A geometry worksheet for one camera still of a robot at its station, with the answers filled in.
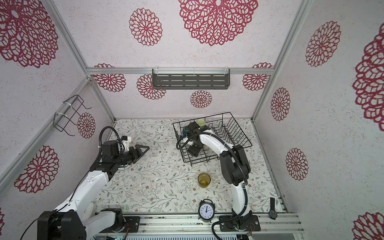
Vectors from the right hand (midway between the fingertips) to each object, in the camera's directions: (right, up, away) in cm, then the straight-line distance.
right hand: (197, 145), depth 95 cm
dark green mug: (-7, +9, +1) cm, 12 cm away
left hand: (-28, -3, -14) cm, 31 cm away
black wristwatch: (+39, -34, -18) cm, 54 cm away
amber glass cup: (+4, -19, -8) cm, 21 cm away
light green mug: (+3, +15, +6) cm, 16 cm away
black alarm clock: (+4, -31, -19) cm, 37 cm away
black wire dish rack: (+20, +14, +13) cm, 27 cm away
